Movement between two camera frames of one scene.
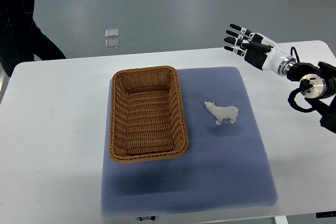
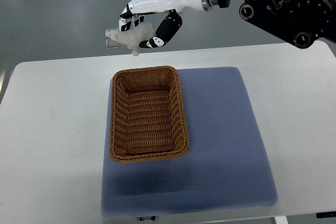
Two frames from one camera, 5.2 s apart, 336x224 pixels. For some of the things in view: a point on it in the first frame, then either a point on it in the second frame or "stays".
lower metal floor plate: (112, 43) stays
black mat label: (147, 217) stays
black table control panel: (324, 214) stays
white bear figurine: (220, 113) -> (140, 31)
